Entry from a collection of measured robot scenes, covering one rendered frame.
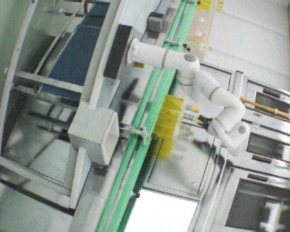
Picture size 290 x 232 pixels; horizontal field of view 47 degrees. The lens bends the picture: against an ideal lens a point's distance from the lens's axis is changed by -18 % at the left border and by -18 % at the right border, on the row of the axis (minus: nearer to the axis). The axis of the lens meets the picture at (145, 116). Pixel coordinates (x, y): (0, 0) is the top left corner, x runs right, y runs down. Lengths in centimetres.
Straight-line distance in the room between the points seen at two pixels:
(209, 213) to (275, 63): 515
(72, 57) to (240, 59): 477
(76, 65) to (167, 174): 76
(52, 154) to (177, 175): 70
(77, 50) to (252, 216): 141
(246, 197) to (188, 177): 39
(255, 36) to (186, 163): 536
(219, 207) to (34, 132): 118
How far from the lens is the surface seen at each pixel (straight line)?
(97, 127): 166
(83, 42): 224
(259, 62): 675
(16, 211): 211
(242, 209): 210
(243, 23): 741
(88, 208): 180
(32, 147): 224
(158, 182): 204
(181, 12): 243
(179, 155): 211
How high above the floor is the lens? 122
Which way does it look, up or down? 9 degrees down
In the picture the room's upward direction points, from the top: 106 degrees clockwise
